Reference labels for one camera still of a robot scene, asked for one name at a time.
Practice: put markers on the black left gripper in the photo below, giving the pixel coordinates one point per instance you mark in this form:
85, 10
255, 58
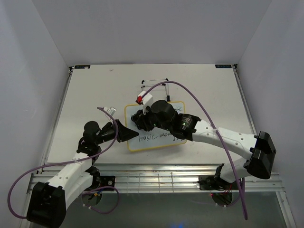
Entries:
123, 134

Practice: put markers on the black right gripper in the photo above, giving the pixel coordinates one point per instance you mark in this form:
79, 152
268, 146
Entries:
142, 120

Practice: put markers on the yellow framed whiteboard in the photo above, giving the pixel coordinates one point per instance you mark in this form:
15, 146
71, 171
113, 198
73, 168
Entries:
155, 139

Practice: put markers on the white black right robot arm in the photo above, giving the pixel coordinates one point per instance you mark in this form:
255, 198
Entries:
257, 151

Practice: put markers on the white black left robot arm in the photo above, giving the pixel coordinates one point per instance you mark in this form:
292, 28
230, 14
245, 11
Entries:
50, 200

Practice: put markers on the black metal whiteboard stand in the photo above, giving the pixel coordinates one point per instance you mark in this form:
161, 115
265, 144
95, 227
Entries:
147, 84

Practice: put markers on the blue label sticker left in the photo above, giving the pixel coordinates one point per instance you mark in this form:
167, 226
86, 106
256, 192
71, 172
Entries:
82, 67

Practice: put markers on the blue label sticker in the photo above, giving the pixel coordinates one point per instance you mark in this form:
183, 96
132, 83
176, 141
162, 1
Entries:
223, 66
82, 67

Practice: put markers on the blue label sticker right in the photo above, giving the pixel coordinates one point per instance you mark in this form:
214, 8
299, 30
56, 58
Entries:
223, 66

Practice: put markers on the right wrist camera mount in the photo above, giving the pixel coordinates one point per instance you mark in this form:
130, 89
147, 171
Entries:
145, 99

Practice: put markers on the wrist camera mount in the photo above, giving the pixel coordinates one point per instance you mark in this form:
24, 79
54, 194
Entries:
145, 99
110, 111

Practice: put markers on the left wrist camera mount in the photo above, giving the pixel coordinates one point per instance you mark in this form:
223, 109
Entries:
110, 111

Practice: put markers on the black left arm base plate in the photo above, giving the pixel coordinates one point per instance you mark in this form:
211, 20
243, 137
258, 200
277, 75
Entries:
107, 182

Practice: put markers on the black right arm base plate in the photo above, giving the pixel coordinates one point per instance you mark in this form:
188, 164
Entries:
211, 183

